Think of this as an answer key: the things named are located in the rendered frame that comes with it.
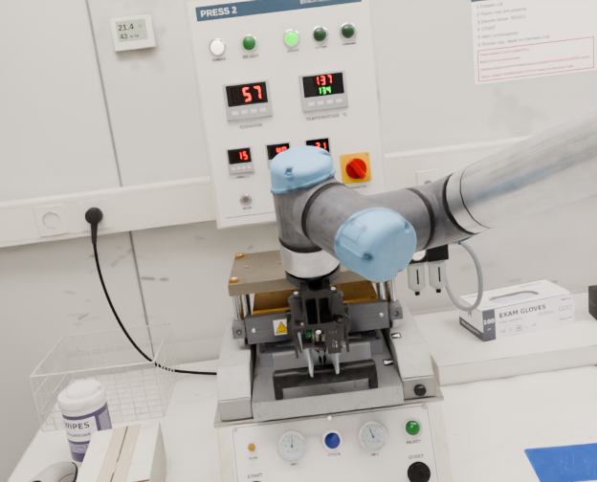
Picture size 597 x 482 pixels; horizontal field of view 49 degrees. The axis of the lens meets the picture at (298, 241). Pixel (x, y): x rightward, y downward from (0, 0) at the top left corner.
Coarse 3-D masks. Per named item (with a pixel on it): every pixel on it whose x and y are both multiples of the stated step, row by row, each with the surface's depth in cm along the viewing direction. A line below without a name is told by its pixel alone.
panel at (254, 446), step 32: (320, 416) 98; (352, 416) 98; (384, 416) 97; (416, 416) 97; (256, 448) 97; (320, 448) 97; (352, 448) 97; (384, 448) 97; (416, 448) 97; (256, 480) 96; (288, 480) 96; (320, 480) 96; (352, 480) 96; (384, 480) 96
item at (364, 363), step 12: (372, 360) 94; (276, 372) 94; (288, 372) 94; (300, 372) 93; (324, 372) 93; (348, 372) 93; (360, 372) 93; (372, 372) 94; (276, 384) 94; (288, 384) 94; (300, 384) 94; (312, 384) 94; (372, 384) 94; (276, 396) 94
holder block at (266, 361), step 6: (378, 330) 108; (378, 336) 106; (348, 342) 105; (354, 342) 105; (372, 342) 105; (378, 342) 105; (282, 348) 106; (288, 348) 105; (294, 348) 105; (372, 348) 105; (378, 348) 105; (258, 354) 105; (264, 354) 105; (270, 354) 105; (372, 354) 105; (378, 354) 105; (264, 360) 105; (270, 360) 105; (264, 366) 105; (270, 366) 105
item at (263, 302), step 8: (368, 280) 114; (344, 288) 111; (352, 288) 111; (360, 288) 110; (368, 288) 110; (256, 296) 112; (264, 296) 112; (272, 296) 111; (280, 296) 111; (288, 296) 110; (344, 296) 107; (352, 296) 107; (360, 296) 106; (368, 296) 106; (376, 296) 105; (256, 304) 109; (264, 304) 108; (272, 304) 108; (280, 304) 107; (256, 312) 106; (264, 312) 106; (272, 312) 106
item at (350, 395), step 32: (256, 352) 112; (288, 352) 100; (320, 352) 100; (352, 352) 100; (384, 352) 106; (256, 384) 100; (320, 384) 97; (352, 384) 96; (384, 384) 95; (256, 416) 95; (288, 416) 95
